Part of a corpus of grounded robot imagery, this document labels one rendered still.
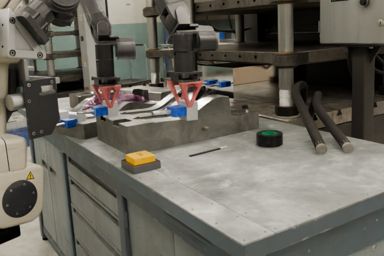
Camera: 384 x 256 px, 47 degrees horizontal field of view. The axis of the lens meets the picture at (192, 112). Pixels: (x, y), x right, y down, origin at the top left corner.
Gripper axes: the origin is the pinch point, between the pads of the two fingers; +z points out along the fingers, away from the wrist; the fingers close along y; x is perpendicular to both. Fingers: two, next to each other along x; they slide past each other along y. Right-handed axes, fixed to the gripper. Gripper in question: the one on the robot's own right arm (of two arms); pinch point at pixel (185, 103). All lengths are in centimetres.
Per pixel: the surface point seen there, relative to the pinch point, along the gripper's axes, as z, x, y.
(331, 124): 9.2, -41.9, -15.8
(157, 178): 15.5, 16.2, -13.3
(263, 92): 12, -84, 66
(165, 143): 13.6, 1.7, 10.3
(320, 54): -9, -85, 30
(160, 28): -32, -371, 756
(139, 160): 12.4, 17.5, -5.5
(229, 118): 8.8, -22.9, 10.9
